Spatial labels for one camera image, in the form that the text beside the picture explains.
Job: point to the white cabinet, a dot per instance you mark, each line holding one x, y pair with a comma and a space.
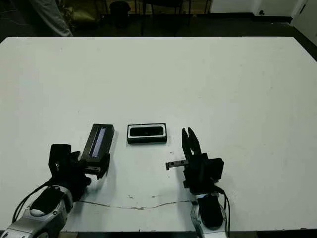
305, 27

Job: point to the yellow green bag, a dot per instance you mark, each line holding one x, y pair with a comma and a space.
84, 15

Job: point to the person in grey trousers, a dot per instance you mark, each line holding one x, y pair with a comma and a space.
54, 19

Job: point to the black box base white liner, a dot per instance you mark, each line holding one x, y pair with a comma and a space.
146, 141

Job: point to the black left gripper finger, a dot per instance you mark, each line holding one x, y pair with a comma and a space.
79, 158
104, 168

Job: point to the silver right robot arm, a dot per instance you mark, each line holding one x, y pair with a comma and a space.
210, 233

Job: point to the black box lid with strip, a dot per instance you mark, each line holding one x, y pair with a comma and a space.
106, 138

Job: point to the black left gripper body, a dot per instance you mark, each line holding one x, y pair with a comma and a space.
74, 181

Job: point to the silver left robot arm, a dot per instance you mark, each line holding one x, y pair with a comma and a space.
24, 223

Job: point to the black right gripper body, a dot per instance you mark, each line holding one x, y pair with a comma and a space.
198, 176

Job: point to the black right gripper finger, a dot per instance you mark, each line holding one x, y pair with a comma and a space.
195, 147
187, 146

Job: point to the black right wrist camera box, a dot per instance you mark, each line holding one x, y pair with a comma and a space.
217, 168

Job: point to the small black wall fixture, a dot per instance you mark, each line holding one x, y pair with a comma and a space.
261, 12

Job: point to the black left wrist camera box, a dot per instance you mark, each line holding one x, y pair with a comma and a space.
59, 156

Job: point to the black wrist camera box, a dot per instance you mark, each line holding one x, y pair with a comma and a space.
217, 168
59, 156

